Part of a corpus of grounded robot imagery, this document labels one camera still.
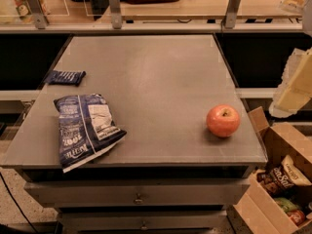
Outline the lower grey drawer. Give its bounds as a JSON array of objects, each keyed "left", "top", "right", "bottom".
[{"left": 58, "top": 211, "right": 227, "bottom": 231}]

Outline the upper grey drawer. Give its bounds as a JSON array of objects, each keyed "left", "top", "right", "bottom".
[{"left": 24, "top": 179, "right": 250, "bottom": 209}]

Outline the grey drawer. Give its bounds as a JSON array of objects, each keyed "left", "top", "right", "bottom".
[
  {"left": 24, "top": 179, "right": 250, "bottom": 209},
  {"left": 58, "top": 211, "right": 227, "bottom": 231}
]

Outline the snack bag top right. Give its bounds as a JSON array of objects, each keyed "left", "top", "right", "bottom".
[{"left": 279, "top": 0, "right": 307, "bottom": 14}]

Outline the cardboard box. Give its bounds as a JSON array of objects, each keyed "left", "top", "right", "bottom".
[{"left": 234, "top": 107, "right": 312, "bottom": 234}]

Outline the blue chip bag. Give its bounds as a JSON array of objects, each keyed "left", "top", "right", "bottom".
[{"left": 54, "top": 94, "right": 127, "bottom": 173}]

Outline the brown sea salt chip bag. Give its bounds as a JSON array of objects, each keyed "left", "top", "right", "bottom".
[{"left": 256, "top": 155, "right": 312, "bottom": 196}]

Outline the small dark blue snack bar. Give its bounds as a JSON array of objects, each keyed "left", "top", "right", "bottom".
[{"left": 45, "top": 70, "right": 86, "bottom": 86}]

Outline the metal bracket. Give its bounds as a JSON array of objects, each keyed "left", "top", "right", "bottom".
[
  {"left": 26, "top": 0, "right": 48, "bottom": 29},
  {"left": 222, "top": 0, "right": 241, "bottom": 29},
  {"left": 108, "top": 0, "right": 123, "bottom": 29}
]

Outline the middle metal bracket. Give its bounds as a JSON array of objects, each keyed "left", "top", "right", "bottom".
[{"left": 108, "top": 0, "right": 123, "bottom": 29}]

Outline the left metal bracket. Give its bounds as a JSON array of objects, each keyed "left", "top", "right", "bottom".
[{"left": 26, "top": 0, "right": 48, "bottom": 29}]

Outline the right metal bracket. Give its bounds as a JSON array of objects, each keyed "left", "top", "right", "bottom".
[{"left": 222, "top": 0, "right": 241, "bottom": 29}]

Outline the black floor cable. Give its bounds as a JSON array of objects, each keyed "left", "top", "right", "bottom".
[{"left": 0, "top": 173, "right": 39, "bottom": 234}]

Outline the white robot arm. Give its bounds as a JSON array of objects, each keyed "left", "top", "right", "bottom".
[{"left": 269, "top": 0, "right": 312, "bottom": 118}]

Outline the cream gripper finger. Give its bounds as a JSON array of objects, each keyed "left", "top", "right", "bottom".
[{"left": 269, "top": 49, "right": 312, "bottom": 118}]

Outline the red apple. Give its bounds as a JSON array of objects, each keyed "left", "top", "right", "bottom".
[{"left": 206, "top": 104, "right": 241, "bottom": 137}]

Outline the green snack bag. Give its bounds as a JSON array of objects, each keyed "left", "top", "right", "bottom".
[{"left": 274, "top": 197, "right": 299, "bottom": 213}]

